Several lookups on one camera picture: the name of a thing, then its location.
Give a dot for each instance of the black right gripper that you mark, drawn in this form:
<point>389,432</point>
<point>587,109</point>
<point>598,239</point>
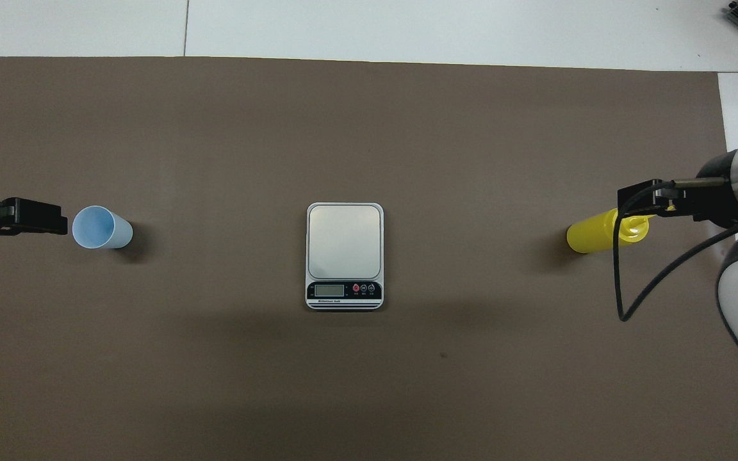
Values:
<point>712,203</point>

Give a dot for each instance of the light blue plastic cup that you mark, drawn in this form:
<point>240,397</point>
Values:
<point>97,227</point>

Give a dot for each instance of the brown table mat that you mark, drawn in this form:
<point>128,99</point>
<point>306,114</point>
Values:
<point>369,384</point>

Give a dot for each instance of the silver digital kitchen scale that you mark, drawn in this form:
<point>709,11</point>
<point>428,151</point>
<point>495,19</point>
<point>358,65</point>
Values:
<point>344,240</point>

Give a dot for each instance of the yellow squeeze bottle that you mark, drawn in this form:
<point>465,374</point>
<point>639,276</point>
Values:
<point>590,235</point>

